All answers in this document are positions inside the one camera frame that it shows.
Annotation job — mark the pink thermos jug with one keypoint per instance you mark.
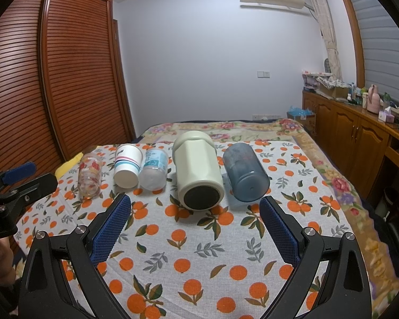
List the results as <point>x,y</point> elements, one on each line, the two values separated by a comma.
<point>373,99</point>

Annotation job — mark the clear bottle blue label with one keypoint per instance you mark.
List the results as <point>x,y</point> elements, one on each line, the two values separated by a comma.
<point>154,171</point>

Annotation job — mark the yellow cloth piece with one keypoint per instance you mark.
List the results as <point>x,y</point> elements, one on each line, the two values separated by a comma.
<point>66,166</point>

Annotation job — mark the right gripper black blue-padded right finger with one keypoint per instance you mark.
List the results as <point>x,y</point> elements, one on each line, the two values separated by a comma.
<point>344,291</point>

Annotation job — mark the grey window blind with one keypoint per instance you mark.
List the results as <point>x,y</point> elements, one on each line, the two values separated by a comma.
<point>380,40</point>

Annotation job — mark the orange-print white tablecloth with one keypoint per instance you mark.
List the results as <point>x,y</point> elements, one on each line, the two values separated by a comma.
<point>173,262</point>

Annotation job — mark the person's left hand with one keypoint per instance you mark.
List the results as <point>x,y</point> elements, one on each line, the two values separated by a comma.
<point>7,272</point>

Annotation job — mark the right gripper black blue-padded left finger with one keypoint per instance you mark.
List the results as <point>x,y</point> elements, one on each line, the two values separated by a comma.
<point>45,291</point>

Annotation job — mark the beige tied curtain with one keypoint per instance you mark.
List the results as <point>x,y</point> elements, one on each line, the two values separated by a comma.
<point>326,25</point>

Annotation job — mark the brown louvered wooden wardrobe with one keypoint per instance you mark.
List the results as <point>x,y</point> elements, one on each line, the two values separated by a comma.
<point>61,82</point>

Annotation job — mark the blue bag on box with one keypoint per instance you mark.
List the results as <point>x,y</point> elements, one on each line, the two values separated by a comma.
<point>307,118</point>

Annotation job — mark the floral bed quilt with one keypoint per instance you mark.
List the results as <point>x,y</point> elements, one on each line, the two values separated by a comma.
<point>384,282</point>

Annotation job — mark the cream ribbed plastic cup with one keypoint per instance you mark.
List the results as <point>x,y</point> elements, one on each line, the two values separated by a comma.
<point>198,174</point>

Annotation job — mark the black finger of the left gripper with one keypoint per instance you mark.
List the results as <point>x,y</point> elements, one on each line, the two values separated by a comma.
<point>14,202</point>

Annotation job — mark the clear floral glass cup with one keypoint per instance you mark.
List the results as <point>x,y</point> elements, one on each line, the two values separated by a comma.
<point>89,176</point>

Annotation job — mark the brown wooden sideboard cabinet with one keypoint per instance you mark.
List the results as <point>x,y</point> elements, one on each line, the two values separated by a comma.
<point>356,142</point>

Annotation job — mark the white striped paper cup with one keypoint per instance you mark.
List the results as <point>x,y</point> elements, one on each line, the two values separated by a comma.
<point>127,165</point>

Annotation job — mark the translucent blue plastic cup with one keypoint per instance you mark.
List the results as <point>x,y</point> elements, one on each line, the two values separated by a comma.
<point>249,180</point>

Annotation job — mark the cardboard box with clutter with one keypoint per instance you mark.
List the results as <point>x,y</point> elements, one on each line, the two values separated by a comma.
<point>325,85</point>

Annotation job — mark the white wall switch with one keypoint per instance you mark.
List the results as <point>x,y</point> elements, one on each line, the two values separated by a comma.
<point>263,74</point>

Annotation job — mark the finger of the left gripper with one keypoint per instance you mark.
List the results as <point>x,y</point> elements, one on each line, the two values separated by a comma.
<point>12,176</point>

